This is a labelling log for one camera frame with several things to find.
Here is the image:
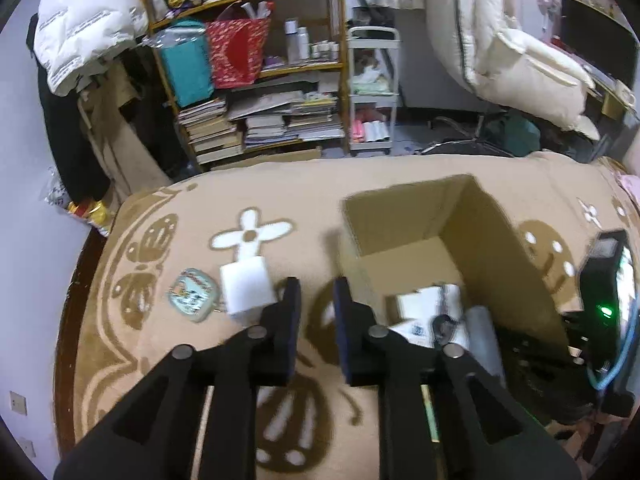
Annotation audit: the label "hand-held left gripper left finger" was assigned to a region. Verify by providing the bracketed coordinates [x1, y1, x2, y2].
[52, 276, 303, 480]

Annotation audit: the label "wooden desk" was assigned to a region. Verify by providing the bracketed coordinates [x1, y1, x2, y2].
[580, 75, 640, 161]

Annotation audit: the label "dark hanging clothes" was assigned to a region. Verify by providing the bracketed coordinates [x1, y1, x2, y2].
[120, 50, 188, 181]

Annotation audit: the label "black coat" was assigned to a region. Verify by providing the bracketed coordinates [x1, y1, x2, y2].
[37, 60, 113, 201]

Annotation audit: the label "white puffer jacket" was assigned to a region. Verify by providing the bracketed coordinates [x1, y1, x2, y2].
[34, 0, 151, 97]

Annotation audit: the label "plastic bag of snacks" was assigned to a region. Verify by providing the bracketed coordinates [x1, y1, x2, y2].
[42, 167, 113, 236]

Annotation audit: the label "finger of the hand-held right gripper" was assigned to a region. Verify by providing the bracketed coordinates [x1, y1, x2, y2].
[504, 332, 596, 423]

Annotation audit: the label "cream padded chair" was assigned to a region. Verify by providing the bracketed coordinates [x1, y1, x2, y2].
[425, 0, 601, 141]

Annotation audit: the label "beige coat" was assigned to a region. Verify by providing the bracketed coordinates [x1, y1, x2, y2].
[77, 62, 173, 201]

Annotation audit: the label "cardboard box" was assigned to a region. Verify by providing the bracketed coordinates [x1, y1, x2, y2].
[337, 174, 588, 441]

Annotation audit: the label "stack of old books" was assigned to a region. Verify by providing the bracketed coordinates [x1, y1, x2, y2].
[177, 97, 246, 165]

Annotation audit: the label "tall white bottle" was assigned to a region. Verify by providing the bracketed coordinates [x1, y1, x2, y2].
[285, 19, 300, 63]

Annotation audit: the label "dark wooden bed frame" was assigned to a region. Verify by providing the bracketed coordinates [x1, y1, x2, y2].
[52, 225, 108, 456]

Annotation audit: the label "white cube adapter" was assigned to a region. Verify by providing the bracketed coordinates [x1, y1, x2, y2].
[219, 256, 278, 328]

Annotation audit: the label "pile of papers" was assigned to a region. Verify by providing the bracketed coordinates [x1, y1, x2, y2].
[227, 72, 341, 121]

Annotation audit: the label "wooden shelf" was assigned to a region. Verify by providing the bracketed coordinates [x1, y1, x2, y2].
[136, 0, 351, 166]

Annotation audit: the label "light blue cable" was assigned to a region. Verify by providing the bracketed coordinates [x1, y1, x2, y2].
[587, 305, 640, 391]

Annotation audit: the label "teal bag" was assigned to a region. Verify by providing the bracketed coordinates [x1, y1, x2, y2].
[152, 22, 215, 108]

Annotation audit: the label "cartoon print tin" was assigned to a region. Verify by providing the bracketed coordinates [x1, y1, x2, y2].
[167, 267, 221, 323]

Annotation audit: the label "black monitor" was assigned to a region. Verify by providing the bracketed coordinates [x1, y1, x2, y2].
[560, 0, 640, 88]

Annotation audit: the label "black car key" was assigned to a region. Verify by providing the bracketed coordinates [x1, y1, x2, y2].
[432, 314, 457, 347]

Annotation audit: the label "red bag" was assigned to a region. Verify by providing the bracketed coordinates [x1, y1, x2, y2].
[205, 2, 275, 90]

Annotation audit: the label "dark green bag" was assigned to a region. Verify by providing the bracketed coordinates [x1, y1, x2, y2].
[482, 112, 543, 158]

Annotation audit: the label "white remote control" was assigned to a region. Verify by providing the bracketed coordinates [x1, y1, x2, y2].
[396, 285, 465, 328]

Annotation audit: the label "beige patterned blanket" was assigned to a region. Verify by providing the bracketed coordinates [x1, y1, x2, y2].
[52, 151, 640, 480]

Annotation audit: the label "row of small bottles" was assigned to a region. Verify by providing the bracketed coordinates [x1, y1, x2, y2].
[310, 40, 341, 60]

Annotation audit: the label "black chair base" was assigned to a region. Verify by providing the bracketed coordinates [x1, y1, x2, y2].
[420, 115, 506, 156]

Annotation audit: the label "white cart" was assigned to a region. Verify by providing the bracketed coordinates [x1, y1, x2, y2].
[346, 26, 401, 156]

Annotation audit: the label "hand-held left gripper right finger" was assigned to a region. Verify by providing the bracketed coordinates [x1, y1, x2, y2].
[332, 276, 583, 480]

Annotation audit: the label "pink wall decoration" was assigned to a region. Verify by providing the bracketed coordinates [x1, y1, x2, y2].
[535, 0, 563, 26]

